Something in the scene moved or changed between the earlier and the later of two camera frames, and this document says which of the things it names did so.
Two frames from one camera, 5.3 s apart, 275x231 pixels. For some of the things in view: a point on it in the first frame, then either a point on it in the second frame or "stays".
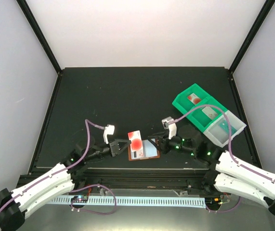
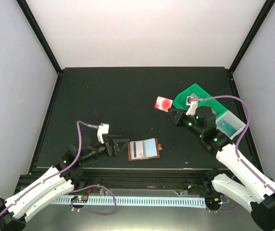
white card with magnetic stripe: x=137 y=154 stays
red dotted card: x=136 y=146 to x=163 y=104
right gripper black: x=163 y=143 to x=180 y=114
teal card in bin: x=224 y=126 stays
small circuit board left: x=80 y=199 stays
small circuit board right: x=213 y=201 stays
